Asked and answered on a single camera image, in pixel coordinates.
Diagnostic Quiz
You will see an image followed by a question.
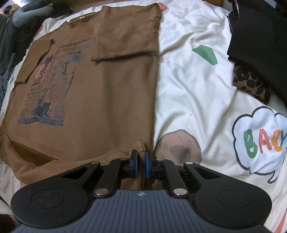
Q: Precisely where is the dark grey pillow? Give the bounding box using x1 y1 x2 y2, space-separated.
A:
1 1 72 75

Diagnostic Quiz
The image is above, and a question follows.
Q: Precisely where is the black folded garment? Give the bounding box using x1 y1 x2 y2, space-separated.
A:
227 1 286 102

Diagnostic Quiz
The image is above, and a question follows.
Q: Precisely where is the leopard print folded garment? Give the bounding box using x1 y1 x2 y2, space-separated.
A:
232 63 271 105

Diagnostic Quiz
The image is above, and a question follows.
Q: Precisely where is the blue denim garment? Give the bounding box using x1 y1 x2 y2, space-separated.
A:
0 53 16 108

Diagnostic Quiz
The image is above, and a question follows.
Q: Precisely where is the brown printed t-shirt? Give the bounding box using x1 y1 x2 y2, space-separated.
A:
1 3 161 184

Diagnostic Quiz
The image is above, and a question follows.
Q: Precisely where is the small bear plush toy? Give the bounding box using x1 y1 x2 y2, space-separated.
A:
3 3 20 17

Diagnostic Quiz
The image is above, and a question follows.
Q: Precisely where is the cream bear print bedsheet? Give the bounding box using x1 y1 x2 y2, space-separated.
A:
1 1 286 232

